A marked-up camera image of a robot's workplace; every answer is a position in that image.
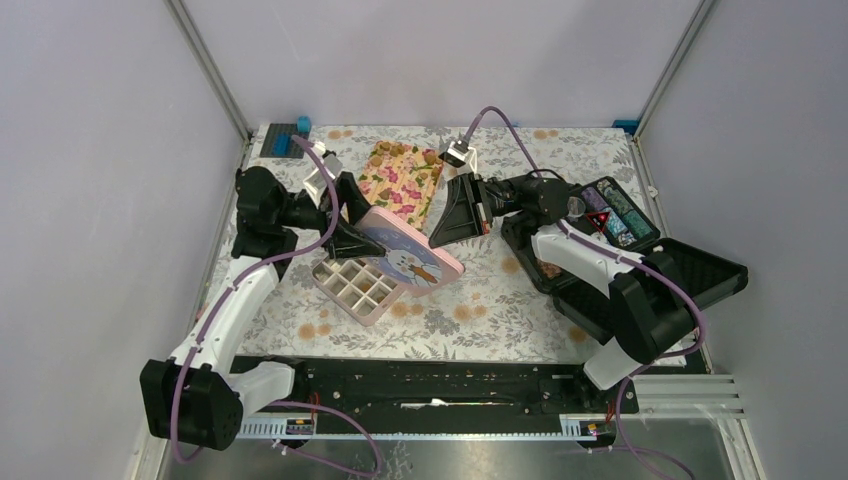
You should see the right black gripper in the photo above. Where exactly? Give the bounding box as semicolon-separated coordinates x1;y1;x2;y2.
428;172;533;249

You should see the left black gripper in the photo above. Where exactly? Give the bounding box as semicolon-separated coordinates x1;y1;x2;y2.
274;172;393;258

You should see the compartmented metal chocolate tin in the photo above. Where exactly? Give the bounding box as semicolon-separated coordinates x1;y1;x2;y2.
311;258;404;327

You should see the silver tin lid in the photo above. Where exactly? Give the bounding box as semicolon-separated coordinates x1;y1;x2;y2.
355;206;465;296

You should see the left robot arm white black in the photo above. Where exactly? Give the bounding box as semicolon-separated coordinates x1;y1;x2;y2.
140;136;386;451

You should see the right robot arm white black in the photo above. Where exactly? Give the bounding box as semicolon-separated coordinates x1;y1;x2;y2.
429;138;705;412

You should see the floral rectangular tray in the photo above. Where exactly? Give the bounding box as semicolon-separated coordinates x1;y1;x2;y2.
358;140;444;231

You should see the grey lego baseplate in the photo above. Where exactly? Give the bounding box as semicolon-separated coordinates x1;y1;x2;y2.
259;123;311;159

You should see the floral table mat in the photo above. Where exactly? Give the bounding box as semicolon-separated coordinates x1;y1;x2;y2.
239;122;645;364

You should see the black poker chip case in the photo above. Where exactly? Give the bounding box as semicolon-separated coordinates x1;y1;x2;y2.
488;174;749;352

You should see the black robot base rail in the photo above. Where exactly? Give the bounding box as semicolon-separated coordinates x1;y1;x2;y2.
260;356;639;440

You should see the blue corner bracket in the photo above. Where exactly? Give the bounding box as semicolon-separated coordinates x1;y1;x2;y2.
611;119;640;136

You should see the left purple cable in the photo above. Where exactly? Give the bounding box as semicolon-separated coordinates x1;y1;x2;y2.
168;135;342;465

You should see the purple cable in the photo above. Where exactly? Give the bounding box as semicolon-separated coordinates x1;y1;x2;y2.
168;135;342;465
461;105;708;478

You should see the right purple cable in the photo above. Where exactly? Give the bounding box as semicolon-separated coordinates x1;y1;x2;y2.
461;105;708;478

